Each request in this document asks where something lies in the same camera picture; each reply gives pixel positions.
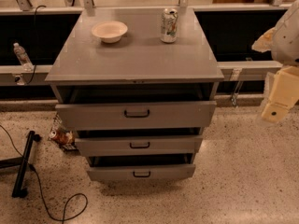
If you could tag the clear plastic water bottle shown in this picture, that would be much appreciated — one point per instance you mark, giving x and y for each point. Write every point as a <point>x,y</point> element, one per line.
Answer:
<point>23,57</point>

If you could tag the grey drawer cabinet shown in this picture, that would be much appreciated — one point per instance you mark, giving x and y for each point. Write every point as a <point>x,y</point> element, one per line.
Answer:
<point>140,68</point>

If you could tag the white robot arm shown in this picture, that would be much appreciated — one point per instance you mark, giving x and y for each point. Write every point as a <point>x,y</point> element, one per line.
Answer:
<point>283,43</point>

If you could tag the grey middle drawer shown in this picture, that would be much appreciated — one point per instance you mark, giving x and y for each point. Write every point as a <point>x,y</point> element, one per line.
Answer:
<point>138,145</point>

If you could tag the orange snack bag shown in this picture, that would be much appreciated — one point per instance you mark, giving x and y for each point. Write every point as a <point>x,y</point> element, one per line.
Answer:
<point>63,138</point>

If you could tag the metal clamp bracket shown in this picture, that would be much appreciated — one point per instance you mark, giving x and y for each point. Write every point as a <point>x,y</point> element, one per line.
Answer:
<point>239,79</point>

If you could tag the white bowl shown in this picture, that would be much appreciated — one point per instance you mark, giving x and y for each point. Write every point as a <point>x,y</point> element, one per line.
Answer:
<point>109,31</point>

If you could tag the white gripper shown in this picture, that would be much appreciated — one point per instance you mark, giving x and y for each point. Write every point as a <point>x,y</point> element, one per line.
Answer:
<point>287,41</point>

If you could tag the grey top drawer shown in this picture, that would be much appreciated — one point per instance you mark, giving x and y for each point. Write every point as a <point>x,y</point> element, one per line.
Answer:
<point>121,116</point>

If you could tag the black stand base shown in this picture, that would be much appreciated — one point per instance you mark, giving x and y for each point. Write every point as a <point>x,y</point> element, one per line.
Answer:
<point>22,162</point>

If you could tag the grey drawer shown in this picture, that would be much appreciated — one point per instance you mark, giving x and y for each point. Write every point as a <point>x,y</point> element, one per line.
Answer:
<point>138,145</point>
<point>164,166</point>
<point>121,116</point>

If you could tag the grey bottom drawer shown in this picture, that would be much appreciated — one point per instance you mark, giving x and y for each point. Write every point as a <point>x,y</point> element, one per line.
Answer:
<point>164,166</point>

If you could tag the white soda can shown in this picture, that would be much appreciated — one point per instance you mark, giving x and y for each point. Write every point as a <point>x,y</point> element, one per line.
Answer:
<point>169,22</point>

